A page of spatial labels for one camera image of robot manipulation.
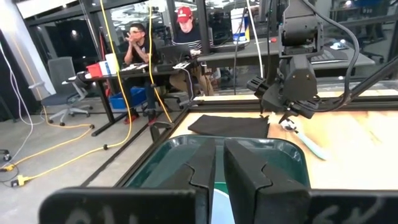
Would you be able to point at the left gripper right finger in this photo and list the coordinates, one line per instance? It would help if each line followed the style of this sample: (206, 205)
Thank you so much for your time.
(248, 186)

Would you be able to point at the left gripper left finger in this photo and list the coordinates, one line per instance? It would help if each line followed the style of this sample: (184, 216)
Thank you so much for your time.
(205, 168)

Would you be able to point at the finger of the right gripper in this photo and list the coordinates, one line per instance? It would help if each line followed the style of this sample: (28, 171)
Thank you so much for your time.
(285, 116)
(262, 109)

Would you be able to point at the blue bowl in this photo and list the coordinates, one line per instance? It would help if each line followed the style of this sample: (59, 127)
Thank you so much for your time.
(222, 208)

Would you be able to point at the black cloth napkin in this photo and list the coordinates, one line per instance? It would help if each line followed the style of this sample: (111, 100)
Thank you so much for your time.
(230, 126)

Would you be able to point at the dark green serving tray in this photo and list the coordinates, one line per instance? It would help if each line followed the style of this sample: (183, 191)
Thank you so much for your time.
(280, 158)

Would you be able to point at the black laptop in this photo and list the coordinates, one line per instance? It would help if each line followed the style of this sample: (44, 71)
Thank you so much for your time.
(174, 54)
(329, 56)

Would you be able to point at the person's shoe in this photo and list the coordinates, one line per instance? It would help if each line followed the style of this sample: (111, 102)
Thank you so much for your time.
(130, 119)
(152, 118)

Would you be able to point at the white blue yellow canister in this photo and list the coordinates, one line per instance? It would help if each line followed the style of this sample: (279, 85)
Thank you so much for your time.
(239, 28)

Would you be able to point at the blue storage bin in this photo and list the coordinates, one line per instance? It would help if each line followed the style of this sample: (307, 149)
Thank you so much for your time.
(136, 96)

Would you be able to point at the person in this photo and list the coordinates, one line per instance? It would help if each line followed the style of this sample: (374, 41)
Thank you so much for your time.
(140, 49)
(189, 37)

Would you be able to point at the black office desk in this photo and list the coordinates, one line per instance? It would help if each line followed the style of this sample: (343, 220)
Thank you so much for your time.
(105, 102)

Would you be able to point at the white box blue print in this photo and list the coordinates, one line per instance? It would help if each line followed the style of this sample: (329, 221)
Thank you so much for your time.
(103, 68)

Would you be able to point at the red plastic bin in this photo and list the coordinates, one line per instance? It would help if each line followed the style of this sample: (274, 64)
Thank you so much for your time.
(94, 71)

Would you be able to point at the grey office chair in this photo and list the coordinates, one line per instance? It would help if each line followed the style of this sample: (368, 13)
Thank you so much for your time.
(60, 71)

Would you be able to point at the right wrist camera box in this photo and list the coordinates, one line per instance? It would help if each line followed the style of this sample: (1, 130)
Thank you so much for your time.
(256, 84)

